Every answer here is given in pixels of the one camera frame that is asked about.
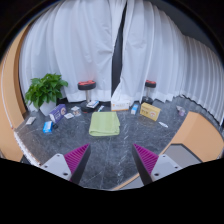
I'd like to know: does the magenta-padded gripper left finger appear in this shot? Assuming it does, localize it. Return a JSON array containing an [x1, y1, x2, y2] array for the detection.
[[39, 143, 92, 185]]

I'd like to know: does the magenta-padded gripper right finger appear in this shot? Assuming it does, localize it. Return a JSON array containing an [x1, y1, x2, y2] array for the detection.
[[131, 143, 183, 186]]

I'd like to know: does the small blue-white carton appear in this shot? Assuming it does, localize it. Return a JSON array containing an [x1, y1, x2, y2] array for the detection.
[[130, 102, 140, 116]]

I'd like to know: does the green towel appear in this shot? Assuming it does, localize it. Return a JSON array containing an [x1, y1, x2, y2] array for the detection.
[[88, 111, 121, 137]]

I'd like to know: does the green plant in white pot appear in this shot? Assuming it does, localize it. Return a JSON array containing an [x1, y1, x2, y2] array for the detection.
[[24, 73, 69, 117]]

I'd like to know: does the orange wooden panel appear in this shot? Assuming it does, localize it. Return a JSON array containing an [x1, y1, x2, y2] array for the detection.
[[0, 26, 31, 163]]

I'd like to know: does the black stool with red top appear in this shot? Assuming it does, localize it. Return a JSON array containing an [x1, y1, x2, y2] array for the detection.
[[142, 79, 157, 105], [77, 79, 97, 113]]

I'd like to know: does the orange wooden desk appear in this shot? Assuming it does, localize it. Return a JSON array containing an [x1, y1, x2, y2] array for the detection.
[[113, 111, 224, 191]]

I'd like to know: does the white and orange tissue box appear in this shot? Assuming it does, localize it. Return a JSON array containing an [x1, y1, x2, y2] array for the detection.
[[110, 96, 132, 112]]

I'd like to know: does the yellow cardboard box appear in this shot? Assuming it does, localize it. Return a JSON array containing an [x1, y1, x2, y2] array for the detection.
[[139, 102, 162, 122]]

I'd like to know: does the flat white packet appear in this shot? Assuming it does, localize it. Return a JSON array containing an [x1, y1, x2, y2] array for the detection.
[[25, 116, 37, 126]]

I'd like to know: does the purple cardboard box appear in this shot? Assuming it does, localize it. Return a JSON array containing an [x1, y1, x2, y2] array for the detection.
[[48, 103, 68, 124]]

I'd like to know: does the blue and white box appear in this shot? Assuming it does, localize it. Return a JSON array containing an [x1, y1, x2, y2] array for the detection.
[[42, 120, 54, 135]]

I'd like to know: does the white curtain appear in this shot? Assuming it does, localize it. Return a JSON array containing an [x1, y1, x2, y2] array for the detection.
[[18, 0, 128, 111], [111, 0, 224, 125]]

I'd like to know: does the stack of white-blue booklets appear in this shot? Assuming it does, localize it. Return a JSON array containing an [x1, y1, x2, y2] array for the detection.
[[85, 99, 100, 109]]

